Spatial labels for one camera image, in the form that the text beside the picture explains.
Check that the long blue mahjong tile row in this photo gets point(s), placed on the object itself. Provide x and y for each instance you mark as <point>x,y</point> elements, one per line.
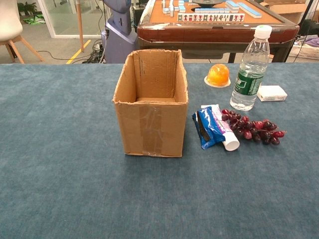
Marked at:
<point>249,10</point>

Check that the blue mahjong tile stack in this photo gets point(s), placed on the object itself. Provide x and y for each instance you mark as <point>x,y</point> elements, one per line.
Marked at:
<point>172,8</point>

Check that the blue-backed mahjong tile row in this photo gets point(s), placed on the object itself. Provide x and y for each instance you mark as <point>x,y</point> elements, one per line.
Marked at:
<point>211,10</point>

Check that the large brown cardboard carton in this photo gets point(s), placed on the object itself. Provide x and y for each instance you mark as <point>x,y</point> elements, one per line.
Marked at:
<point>286,10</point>

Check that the transparent water bottle green label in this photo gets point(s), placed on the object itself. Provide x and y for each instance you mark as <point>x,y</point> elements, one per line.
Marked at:
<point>246,84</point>

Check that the orange jelly cup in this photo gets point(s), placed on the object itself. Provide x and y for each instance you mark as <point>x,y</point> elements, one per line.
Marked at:
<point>217,74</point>

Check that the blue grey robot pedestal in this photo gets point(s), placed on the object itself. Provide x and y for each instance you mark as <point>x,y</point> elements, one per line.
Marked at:
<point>119,37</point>

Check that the blue table mat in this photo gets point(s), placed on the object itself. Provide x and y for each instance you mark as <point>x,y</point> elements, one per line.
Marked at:
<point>49,174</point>

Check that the blue snack packet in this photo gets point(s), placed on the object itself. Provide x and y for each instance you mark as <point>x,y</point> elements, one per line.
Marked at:
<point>209,129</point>

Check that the white chair wooden legs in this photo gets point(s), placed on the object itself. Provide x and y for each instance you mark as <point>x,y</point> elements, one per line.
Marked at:
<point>8,25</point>

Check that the purple cloth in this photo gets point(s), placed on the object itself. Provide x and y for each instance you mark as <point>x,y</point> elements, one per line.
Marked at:
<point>312,41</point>

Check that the purple white cream tube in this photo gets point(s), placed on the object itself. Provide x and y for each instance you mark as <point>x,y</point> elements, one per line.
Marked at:
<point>230,143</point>

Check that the red grape bunch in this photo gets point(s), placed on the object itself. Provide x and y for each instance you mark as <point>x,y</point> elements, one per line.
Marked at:
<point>249,125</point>

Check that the brown mahjong table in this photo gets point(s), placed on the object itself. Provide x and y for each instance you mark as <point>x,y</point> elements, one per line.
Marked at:
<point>211,32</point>

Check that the green cloth on floor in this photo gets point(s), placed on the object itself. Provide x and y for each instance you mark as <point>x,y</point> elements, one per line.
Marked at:
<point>35,20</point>

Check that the black tripod stand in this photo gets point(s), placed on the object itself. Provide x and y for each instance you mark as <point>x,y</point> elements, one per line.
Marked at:
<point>306,12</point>

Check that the white plastic basket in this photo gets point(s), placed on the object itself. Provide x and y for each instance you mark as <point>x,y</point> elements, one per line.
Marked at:
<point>306,51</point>

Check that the wooden pole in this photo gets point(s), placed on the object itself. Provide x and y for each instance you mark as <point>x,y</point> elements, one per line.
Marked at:
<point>79,25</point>

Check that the open cardboard box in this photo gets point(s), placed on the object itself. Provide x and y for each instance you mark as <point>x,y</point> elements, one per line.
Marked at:
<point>149,129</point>

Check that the face-up mahjong tile row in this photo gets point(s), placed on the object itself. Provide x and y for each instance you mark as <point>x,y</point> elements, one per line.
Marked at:
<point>211,17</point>

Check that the white power strip with plugs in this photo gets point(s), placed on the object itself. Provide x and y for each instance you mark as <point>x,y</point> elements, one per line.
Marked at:
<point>97,47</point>

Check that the small white card box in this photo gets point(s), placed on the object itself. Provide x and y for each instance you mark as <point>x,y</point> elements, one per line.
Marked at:
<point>271,94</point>

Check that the potted green plant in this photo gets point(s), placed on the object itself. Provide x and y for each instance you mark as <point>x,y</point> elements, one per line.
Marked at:
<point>27,7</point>

